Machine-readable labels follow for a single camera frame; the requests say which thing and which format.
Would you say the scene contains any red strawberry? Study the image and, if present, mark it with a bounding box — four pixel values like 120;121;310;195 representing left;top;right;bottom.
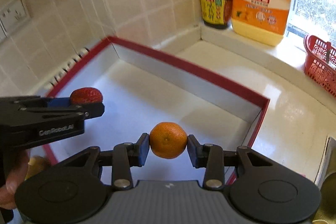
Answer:
70;88;103;105

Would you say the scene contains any small mandarin front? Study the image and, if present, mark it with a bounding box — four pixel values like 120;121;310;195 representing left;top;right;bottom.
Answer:
149;122;187;159

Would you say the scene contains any person's left hand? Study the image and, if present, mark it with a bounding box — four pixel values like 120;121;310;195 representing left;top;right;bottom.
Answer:
1;149;30;210

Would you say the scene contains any red white box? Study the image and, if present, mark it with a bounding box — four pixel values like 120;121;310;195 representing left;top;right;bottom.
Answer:
43;35;271;186

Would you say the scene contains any red plastic basket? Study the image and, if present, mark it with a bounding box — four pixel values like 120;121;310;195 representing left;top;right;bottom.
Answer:
303;35;335;97

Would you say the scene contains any white wall socket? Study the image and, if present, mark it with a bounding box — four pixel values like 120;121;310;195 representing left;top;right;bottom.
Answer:
1;0;30;35

